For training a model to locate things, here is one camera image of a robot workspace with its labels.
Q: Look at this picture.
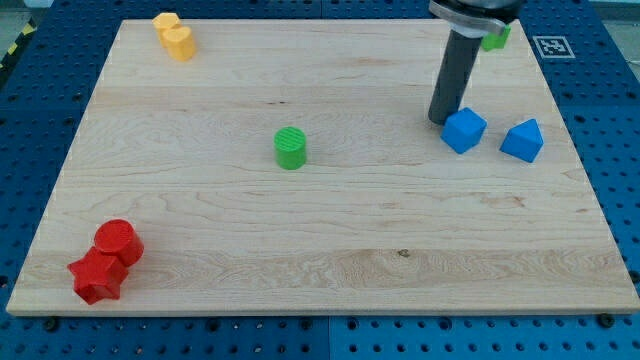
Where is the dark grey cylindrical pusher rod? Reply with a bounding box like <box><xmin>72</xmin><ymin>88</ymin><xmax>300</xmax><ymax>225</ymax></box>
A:
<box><xmin>427</xmin><ymin>30</ymin><xmax>482</xmax><ymax>125</ymax></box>

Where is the green cylinder block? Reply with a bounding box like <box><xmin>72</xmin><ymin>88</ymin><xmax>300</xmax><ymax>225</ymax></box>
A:
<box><xmin>274</xmin><ymin>126</ymin><xmax>307</xmax><ymax>170</ymax></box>

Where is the yellow pentagon block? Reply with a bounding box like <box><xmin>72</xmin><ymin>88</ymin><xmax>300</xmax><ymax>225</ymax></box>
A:
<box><xmin>151</xmin><ymin>12</ymin><xmax>181</xmax><ymax>48</ymax></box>

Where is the green block behind rod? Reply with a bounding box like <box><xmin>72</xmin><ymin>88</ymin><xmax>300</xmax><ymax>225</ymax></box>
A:
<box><xmin>481</xmin><ymin>25</ymin><xmax>511</xmax><ymax>51</ymax></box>

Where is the blue triangular prism block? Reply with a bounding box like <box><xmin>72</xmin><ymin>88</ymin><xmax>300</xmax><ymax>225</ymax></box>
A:
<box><xmin>500</xmin><ymin>119</ymin><xmax>544</xmax><ymax>163</ymax></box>

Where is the red cylinder block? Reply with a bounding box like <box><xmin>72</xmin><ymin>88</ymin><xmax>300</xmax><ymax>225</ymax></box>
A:
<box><xmin>94</xmin><ymin>219</ymin><xmax>144</xmax><ymax>267</ymax></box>

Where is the white fiducial marker tag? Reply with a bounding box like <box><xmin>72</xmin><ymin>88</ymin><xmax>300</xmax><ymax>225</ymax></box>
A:
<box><xmin>533</xmin><ymin>35</ymin><xmax>575</xmax><ymax>59</ymax></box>

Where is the silver tool flange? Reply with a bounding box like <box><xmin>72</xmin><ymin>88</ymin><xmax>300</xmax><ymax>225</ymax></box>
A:
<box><xmin>428</xmin><ymin>0</ymin><xmax>524</xmax><ymax>36</ymax></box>

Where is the red star block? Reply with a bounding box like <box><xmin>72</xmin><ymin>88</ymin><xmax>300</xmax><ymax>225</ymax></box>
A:
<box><xmin>67</xmin><ymin>247</ymin><xmax>129</xmax><ymax>305</ymax></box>

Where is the yellow heart block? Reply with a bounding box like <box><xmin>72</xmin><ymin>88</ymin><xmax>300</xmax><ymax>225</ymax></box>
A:
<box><xmin>162</xmin><ymin>26</ymin><xmax>197</xmax><ymax>62</ymax></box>

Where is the blue cube block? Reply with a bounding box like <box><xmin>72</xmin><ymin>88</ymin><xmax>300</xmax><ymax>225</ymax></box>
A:
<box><xmin>441</xmin><ymin>107</ymin><xmax>487</xmax><ymax>154</ymax></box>

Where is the light wooden board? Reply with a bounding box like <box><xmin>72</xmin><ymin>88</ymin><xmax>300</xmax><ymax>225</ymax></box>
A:
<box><xmin>7</xmin><ymin>19</ymin><xmax>639</xmax><ymax>317</ymax></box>

